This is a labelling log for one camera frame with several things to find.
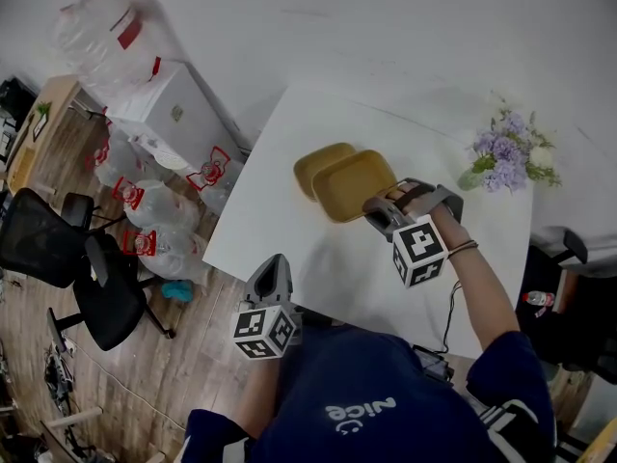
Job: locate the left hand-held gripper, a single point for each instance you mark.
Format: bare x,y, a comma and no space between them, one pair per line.
262,331

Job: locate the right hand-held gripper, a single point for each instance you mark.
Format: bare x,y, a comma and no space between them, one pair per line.
419,251

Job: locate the person's right forearm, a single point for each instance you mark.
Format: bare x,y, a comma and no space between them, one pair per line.
482,292

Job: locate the person's left forearm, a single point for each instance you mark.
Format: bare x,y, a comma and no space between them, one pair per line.
260,393

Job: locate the person's right hand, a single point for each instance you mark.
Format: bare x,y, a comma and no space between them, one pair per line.
448,227

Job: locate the dark wrist band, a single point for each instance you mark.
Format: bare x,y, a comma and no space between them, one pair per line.
463,248

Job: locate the teal cloth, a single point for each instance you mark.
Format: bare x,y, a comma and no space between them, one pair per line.
177,290

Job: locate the vase of purple flowers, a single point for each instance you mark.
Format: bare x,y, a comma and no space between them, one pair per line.
503,162

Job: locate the group of clear water jugs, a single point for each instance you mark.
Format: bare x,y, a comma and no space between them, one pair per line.
159,210

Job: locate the person's navy shirt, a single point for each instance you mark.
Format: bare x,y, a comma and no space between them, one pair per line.
366,403

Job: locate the black device with screen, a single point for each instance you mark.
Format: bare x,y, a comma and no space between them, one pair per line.
431,362

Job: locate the small red-label water bottle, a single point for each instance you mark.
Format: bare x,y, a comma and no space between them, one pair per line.
539,298

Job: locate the brown board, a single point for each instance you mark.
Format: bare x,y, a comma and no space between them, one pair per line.
565,287

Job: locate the white water dispenser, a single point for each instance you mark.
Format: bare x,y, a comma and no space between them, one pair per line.
169,114

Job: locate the black office chair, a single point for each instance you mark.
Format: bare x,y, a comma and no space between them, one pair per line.
38,244
578,326

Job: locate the light wooden desk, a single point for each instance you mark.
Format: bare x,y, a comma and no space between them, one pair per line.
53,114

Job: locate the small green plant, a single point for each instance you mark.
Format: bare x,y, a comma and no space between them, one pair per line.
43,109

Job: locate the plastic-wrapped large water bottle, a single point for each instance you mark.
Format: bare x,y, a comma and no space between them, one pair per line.
106,32

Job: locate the small desk picture frame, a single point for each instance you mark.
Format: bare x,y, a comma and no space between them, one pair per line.
39,126

